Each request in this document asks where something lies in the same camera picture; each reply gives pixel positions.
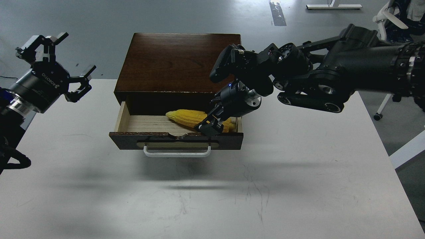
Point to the yellow corn cob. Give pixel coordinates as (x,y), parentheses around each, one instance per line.
(190,118)

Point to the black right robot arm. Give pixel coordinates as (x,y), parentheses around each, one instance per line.
(319,75)

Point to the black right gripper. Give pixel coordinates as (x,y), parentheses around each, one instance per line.
(232,101)

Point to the wooden drawer with white handle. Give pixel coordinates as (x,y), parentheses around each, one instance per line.
(158,136)

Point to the white desk foot bar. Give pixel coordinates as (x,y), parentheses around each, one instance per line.
(334,4)

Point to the white side table edge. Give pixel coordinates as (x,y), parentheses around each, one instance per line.
(408,151)

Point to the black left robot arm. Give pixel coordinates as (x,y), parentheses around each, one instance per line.
(37,49)

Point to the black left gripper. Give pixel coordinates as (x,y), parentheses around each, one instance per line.
(41,88)

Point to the white office chair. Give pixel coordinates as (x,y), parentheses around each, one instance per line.
(398,23)

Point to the dark wooden cabinet box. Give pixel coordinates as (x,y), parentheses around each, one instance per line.
(167,72)

